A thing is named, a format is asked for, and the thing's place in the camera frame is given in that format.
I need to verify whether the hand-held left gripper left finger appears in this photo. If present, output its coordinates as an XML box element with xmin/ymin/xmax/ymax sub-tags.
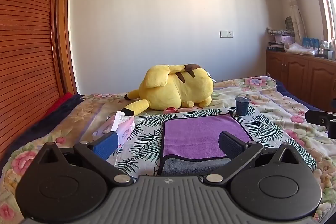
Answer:
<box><xmin>34</xmin><ymin>132</ymin><xmax>133</xmax><ymax>185</ymax></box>

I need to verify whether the wooden cabinet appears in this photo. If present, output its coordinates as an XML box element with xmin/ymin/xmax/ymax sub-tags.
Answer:
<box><xmin>266</xmin><ymin>50</ymin><xmax>336</xmax><ymax>112</ymax></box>

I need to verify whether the purple towel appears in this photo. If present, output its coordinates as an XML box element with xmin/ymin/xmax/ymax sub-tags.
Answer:
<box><xmin>161</xmin><ymin>114</ymin><xmax>254</xmax><ymax>161</ymax></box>

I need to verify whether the leaf print cloth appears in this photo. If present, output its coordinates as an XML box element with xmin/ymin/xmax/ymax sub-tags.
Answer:
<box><xmin>113</xmin><ymin>106</ymin><xmax>318</xmax><ymax>178</ymax></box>

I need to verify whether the stack of books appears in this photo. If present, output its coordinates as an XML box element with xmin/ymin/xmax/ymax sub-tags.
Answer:
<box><xmin>267</xmin><ymin>41</ymin><xmax>285</xmax><ymax>53</ymax></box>

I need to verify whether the grey towel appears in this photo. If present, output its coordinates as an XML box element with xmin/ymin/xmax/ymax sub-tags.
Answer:
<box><xmin>157</xmin><ymin>157</ymin><xmax>232</xmax><ymax>177</ymax></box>

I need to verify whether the yellow plush toy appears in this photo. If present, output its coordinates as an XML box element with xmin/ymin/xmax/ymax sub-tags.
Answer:
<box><xmin>124</xmin><ymin>64</ymin><xmax>214</xmax><ymax>117</ymax></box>

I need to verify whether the red cloth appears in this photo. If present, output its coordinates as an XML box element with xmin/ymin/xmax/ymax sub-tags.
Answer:
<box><xmin>43</xmin><ymin>93</ymin><xmax>76</xmax><ymax>117</ymax></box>

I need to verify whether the dark blue bed sheet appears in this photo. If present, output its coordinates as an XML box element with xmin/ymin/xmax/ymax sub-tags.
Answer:
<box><xmin>0</xmin><ymin>94</ymin><xmax>86</xmax><ymax>159</ymax></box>

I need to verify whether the dark blue cup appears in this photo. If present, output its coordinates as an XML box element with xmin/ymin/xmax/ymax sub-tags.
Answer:
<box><xmin>234</xmin><ymin>95</ymin><xmax>250</xmax><ymax>116</ymax></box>

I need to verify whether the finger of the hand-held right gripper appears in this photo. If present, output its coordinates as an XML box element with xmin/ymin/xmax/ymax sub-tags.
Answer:
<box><xmin>305</xmin><ymin>109</ymin><xmax>332</xmax><ymax>125</ymax></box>

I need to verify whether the clear plastic bag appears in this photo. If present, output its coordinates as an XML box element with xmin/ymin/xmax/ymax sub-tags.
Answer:
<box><xmin>286</xmin><ymin>43</ymin><xmax>320</xmax><ymax>56</ymax></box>

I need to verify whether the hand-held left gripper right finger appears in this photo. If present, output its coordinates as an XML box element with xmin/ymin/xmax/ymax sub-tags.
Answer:
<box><xmin>203</xmin><ymin>131</ymin><xmax>303</xmax><ymax>184</ymax></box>

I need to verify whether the patterned storage box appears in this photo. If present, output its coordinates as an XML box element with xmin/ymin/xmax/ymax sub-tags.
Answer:
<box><xmin>274</xmin><ymin>34</ymin><xmax>296</xmax><ymax>49</ymax></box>

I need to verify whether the blue box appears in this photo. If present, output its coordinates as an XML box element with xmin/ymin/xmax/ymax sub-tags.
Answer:
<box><xmin>302</xmin><ymin>37</ymin><xmax>320</xmax><ymax>49</ymax></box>

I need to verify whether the wooden louvred wardrobe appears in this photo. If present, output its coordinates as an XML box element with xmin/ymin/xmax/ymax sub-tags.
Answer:
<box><xmin>0</xmin><ymin>0</ymin><xmax>78</xmax><ymax>161</ymax></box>

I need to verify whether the pink tissue box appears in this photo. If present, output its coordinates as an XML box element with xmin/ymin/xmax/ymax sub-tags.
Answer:
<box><xmin>92</xmin><ymin>111</ymin><xmax>136</xmax><ymax>149</ymax></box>

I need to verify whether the floral quilt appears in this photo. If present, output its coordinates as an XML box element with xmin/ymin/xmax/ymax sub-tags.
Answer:
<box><xmin>0</xmin><ymin>76</ymin><xmax>336</xmax><ymax>224</ymax></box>

